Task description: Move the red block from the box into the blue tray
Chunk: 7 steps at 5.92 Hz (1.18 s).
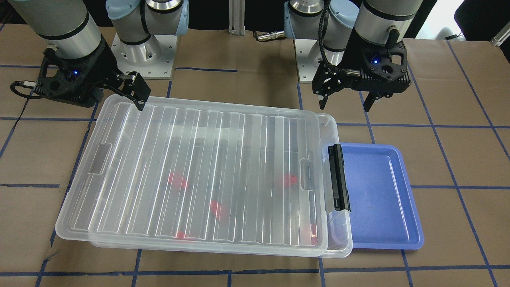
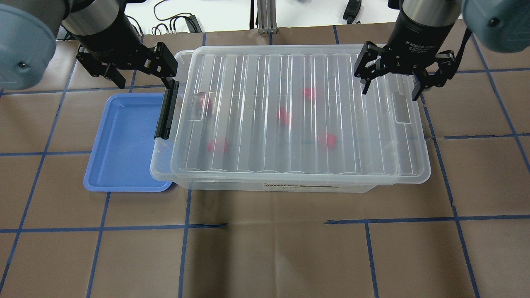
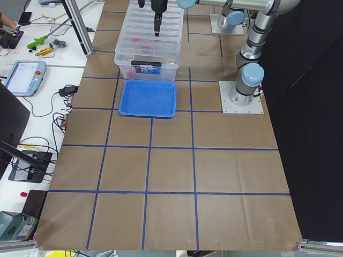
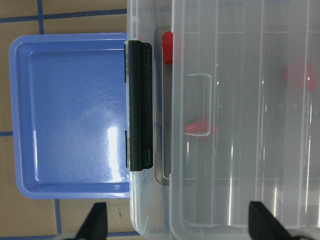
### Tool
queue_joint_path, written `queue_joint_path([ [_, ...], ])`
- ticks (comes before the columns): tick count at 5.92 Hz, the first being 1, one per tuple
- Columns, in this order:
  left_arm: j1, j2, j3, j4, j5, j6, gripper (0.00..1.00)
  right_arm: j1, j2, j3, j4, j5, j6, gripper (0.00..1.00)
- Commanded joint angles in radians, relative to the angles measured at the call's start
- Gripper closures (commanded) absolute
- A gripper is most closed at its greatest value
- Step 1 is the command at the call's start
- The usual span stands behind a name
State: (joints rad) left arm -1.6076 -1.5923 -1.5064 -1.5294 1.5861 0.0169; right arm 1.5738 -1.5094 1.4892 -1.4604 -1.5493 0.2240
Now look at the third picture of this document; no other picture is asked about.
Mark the clear plastic box lid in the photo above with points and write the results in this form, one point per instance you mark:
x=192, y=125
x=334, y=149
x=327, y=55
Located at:
x=139, y=23

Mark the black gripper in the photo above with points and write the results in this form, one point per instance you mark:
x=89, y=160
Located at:
x=158, y=5

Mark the black box latch handle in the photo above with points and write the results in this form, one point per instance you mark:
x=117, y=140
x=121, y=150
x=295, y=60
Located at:
x=146, y=63

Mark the black power adapter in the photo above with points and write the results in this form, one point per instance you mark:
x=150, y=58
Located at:
x=68, y=90

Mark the aluminium frame post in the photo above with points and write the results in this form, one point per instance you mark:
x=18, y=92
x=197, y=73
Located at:
x=74, y=15

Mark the robot teach pendant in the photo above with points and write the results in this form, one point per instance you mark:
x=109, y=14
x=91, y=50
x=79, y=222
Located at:
x=25, y=77

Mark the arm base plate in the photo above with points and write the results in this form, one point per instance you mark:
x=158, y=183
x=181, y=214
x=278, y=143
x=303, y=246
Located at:
x=233, y=102
x=214, y=27

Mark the blue plastic tray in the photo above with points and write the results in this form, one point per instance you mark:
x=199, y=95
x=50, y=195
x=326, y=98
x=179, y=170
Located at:
x=148, y=99

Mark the green handled tool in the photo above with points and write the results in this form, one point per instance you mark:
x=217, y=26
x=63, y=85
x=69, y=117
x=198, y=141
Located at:
x=40, y=41

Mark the red block near box corner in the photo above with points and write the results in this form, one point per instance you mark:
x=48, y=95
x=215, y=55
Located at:
x=130, y=74

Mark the black monitor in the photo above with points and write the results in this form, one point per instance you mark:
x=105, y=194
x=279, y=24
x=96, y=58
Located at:
x=14, y=118

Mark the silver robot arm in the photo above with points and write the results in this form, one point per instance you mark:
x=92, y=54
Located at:
x=230, y=22
x=250, y=74

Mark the brass cylinder tool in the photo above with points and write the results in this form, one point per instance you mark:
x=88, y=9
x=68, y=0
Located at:
x=44, y=51

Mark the black smartphone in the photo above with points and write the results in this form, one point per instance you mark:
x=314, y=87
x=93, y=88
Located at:
x=25, y=18

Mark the clear plastic storage box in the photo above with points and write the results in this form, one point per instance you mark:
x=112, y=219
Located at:
x=167, y=72

